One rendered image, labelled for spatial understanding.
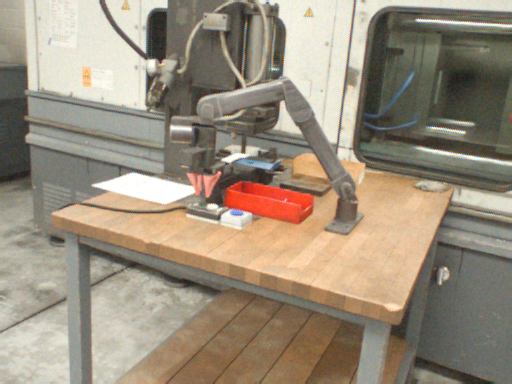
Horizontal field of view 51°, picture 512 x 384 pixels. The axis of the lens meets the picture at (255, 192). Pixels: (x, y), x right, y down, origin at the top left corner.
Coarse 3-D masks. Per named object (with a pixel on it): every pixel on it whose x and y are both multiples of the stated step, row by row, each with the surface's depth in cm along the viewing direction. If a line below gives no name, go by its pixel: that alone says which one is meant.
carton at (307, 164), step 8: (296, 160) 204; (304, 160) 203; (312, 160) 214; (344, 160) 208; (296, 168) 205; (304, 168) 204; (312, 168) 202; (320, 168) 201; (352, 168) 207; (360, 168) 206; (320, 176) 202; (352, 176) 196; (360, 176) 202
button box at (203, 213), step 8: (104, 208) 156; (112, 208) 156; (176, 208) 159; (184, 208) 159; (192, 208) 154; (200, 208) 154; (208, 208) 154; (224, 208) 156; (192, 216) 155; (200, 216) 154; (208, 216) 153; (216, 216) 151
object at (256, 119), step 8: (248, 112) 179; (256, 112) 177; (264, 112) 176; (272, 112) 181; (232, 120) 176; (240, 120) 177; (248, 120) 178; (256, 120) 178; (264, 120) 181; (272, 120) 185; (232, 128) 175; (240, 128) 174; (248, 128) 173; (256, 128) 174; (264, 128) 180; (272, 128) 187; (232, 136) 178
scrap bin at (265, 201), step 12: (228, 192) 164; (240, 192) 162; (252, 192) 173; (264, 192) 171; (276, 192) 170; (288, 192) 168; (300, 192) 166; (228, 204) 165; (240, 204) 163; (252, 204) 161; (264, 204) 159; (276, 204) 158; (288, 204) 156; (300, 204) 167; (312, 204) 165; (264, 216) 160; (276, 216) 159; (288, 216) 157; (300, 216) 156
